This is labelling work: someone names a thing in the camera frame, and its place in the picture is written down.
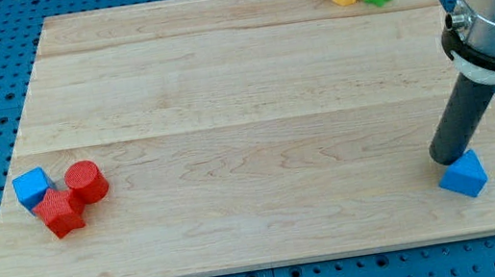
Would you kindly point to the light wooden board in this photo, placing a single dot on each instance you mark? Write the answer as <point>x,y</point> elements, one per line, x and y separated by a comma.
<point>241,134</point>

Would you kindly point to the red cylinder block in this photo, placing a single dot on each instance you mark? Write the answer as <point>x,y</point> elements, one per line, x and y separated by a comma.
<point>86,180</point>

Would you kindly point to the red star block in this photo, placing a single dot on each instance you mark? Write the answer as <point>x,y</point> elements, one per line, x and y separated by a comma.
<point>61,211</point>

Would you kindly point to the blue triangular prism block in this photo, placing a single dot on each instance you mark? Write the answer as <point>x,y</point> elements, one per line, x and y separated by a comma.
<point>465,176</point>

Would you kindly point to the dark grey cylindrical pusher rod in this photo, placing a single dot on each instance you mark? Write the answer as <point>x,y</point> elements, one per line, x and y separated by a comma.
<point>462,114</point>

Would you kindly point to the blue cube block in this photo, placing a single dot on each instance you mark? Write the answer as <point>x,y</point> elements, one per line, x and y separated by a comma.
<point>30,187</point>

